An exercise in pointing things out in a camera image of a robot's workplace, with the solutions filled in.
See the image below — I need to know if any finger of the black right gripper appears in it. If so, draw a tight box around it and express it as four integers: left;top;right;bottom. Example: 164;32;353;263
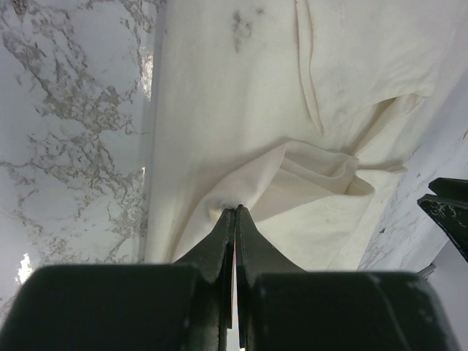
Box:
429;178;468;202
418;195;468;261

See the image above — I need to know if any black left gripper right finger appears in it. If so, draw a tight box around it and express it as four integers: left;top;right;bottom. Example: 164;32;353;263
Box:
234;205;305;350

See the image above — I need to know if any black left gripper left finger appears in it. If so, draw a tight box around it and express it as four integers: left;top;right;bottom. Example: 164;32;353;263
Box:
175;209;234;350

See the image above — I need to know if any cream white t-shirt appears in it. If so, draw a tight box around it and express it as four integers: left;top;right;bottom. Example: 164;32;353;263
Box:
144;1;467;270

